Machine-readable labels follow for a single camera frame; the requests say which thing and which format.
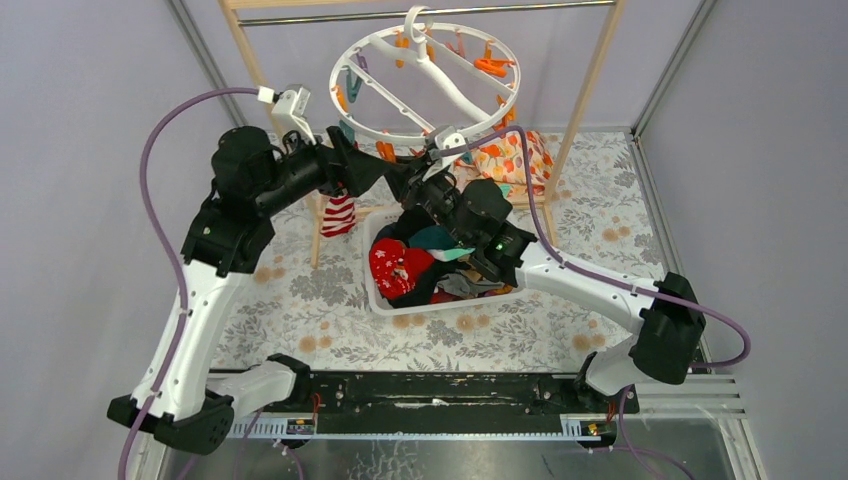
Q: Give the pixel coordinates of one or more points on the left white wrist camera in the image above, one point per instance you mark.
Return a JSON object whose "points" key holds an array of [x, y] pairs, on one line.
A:
{"points": [[287, 110]]}

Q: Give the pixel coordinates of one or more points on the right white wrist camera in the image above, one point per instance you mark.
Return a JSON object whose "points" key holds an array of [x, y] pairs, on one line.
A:
{"points": [[443, 147]]}

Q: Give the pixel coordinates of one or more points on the wooden clothes rack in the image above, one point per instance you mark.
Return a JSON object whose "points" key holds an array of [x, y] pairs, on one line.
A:
{"points": [[230, 11]]}

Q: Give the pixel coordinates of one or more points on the grey sock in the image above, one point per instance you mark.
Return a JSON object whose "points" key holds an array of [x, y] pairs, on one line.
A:
{"points": [[459, 285]]}

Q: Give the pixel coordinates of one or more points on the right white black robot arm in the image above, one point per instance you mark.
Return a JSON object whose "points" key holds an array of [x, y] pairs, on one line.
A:
{"points": [[661, 317]]}

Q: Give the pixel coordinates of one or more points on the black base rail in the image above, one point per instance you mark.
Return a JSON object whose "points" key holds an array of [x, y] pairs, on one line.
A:
{"points": [[377, 404]]}

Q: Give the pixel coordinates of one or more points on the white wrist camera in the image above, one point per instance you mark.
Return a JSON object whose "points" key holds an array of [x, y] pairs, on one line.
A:
{"points": [[443, 147], [287, 110]]}

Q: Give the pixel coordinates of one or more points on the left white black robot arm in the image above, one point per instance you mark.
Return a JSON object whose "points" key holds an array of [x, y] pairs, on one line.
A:
{"points": [[253, 181]]}

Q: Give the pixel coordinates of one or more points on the red white striped sock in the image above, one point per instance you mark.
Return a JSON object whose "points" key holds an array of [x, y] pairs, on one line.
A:
{"points": [[338, 216]]}

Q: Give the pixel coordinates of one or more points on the orange floral cloth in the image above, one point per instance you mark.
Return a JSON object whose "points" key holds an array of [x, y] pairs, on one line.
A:
{"points": [[502, 160]]}

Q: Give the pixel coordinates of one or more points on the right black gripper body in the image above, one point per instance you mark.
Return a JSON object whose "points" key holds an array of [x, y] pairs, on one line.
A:
{"points": [[437, 196]]}

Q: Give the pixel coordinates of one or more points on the metal rack rod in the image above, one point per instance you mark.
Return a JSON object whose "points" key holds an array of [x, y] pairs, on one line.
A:
{"points": [[426, 12]]}

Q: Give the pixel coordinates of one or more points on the dark green sock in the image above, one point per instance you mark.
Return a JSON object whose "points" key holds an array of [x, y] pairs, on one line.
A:
{"points": [[436, 241]]}

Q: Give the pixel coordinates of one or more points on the white laundry basket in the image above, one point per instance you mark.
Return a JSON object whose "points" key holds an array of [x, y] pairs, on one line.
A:
{"points": [[372, 222]]}

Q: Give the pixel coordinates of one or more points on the black sock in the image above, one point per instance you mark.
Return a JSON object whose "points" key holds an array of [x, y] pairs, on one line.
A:
{"points": [[408, 224]]}

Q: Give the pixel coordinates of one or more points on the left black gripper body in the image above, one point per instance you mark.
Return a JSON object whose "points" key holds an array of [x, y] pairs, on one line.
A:
{"points": [[337, 160]]}

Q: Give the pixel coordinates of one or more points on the white round clip hanger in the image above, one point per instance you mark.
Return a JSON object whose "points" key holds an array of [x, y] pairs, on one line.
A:
{"points": [[425, 46]]}

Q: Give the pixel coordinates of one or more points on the red bear christmas sock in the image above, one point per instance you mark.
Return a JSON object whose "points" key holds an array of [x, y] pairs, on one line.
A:
{"points": [[396, 268]]}

